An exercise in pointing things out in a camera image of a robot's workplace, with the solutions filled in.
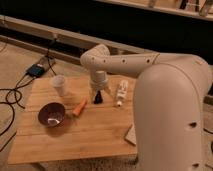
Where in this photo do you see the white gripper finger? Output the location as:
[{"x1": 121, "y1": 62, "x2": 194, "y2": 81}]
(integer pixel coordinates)
[
  {"x1": 104, "y1": 87, "x2": 111, "y2": 97},
  {"x1": 90, "y1": 89, "x2": 97, "y2": 101}
]

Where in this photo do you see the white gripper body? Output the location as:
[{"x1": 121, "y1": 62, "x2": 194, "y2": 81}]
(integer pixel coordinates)
[{"x1": 90, "y1": 71, "x2": 109, "y2": 91}]

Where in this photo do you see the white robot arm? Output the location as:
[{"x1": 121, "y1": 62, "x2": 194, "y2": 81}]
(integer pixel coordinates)
[{"x1": 80, "y1": 44, "x2": 213, "y2": 171}]

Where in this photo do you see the orange carrot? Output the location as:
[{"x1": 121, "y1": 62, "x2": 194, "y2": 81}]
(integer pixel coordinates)
[{"x1": 72, "y1": 99, "x2": 87, "y2": 117}]

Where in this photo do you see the white tube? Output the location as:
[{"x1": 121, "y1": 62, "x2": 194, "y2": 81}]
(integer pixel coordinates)
[{"x1": 116, "y1": 80, "x2": 129, "y2": 106}]

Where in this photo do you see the wooden table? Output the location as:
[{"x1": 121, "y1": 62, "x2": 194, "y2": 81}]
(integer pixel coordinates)
[{"x1": 8, "y1": 75, "x2": 137, "y2": 164}]

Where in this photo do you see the clear plastic cup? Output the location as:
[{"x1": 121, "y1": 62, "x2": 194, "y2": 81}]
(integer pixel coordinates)
[{"x1": 50, "y1": 75, "x2": 66, "y2": 97}]

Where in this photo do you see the dark purple bowl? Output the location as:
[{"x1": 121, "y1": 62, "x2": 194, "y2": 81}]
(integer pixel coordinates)
[{"x1": 38, "y1": 102, "x2": 65, "y2": 127}]

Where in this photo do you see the white card box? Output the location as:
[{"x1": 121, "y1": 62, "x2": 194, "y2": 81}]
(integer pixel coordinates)
[{"x1": 125, "y1": 126, "x2": 136, "y2": 145}]

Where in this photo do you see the black power adapter left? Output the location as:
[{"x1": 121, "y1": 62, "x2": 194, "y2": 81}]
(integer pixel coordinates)
[{"x1": 26, "y1": 64, "x2": 45, "y2": 78}]

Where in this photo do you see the black cable left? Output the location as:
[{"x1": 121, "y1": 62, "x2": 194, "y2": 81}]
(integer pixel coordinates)
[{"x1": 0, "y1": 34, "x2": 58, "y2": 153}]

